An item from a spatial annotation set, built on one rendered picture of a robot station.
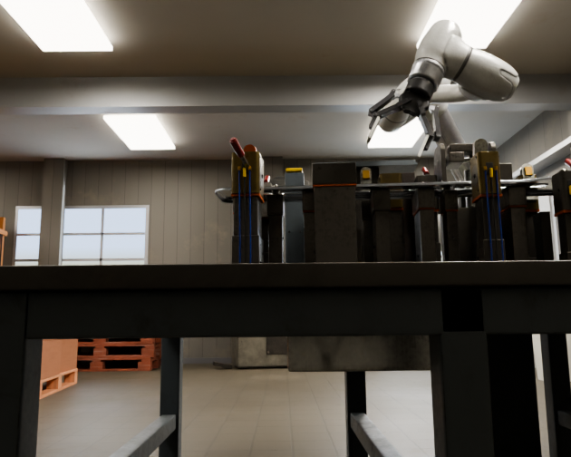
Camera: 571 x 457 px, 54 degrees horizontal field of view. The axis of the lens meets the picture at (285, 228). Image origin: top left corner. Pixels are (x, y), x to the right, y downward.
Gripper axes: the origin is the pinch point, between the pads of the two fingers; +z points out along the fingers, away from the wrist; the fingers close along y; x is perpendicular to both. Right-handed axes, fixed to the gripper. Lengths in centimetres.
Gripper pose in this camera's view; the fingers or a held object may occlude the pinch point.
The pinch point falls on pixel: (393, 146)
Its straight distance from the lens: 151.3
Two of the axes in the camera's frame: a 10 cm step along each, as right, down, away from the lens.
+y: -9.1, -3.9, 1.7
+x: -0.4, -3.4, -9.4
